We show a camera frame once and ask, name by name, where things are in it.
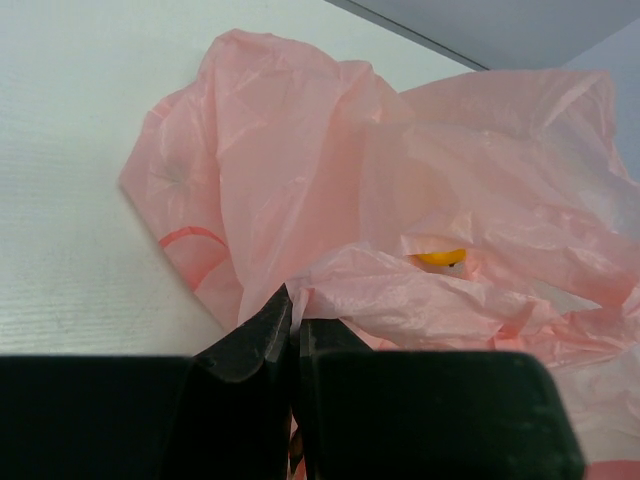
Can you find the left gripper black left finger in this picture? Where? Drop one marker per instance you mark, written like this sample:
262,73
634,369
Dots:
220,414

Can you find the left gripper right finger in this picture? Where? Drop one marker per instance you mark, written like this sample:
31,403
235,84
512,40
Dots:
397,414

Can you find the pink plastic bag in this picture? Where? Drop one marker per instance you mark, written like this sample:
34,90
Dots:
279,166

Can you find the yellow orange fake fruit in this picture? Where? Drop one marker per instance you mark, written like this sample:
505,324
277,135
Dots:
441,259

